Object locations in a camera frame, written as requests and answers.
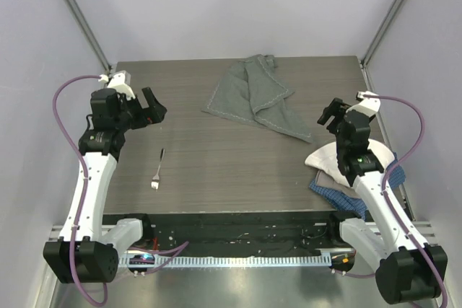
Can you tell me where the silver metal fork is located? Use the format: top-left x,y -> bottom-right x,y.
151,148 -> 165,190

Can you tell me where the grey napkin white stitching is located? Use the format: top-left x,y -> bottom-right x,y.
202,55 -> 314,144

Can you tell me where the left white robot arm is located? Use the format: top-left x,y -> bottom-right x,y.
43,87 -> 167,283

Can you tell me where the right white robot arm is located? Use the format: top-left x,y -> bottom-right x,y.
318,92 -> 448,307

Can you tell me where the white folded cloth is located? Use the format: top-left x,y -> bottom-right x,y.
305,139 -> 395,187

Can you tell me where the beige folded cloth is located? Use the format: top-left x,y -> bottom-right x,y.
315,170 -> 359,198

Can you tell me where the blue checkered cloth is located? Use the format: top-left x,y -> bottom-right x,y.
309,166 -> 406,221

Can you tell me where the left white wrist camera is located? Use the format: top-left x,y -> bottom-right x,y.
99,71 -> 136,100

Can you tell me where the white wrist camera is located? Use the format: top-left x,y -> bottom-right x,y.
99,71 -> 136,100
352,91 -> 381,119

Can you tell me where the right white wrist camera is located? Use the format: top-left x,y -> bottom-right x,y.
352,91 -> 381,119

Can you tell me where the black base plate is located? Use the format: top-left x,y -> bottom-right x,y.
134,211 -> 349,258

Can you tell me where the right aluminium frame post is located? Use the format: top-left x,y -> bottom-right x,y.
360,0 -> 406,69

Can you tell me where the aluminium frame post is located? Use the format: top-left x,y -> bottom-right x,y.
360,0 -> 406,69
64,0 -> 112,71

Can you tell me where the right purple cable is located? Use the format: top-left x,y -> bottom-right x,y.
362,94 -> 448,308

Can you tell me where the slotted cable duct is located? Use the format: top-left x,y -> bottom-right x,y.
118,253 -> 331,269

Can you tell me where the left aluminium frame post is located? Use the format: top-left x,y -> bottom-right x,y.
64,0 -> 112,71

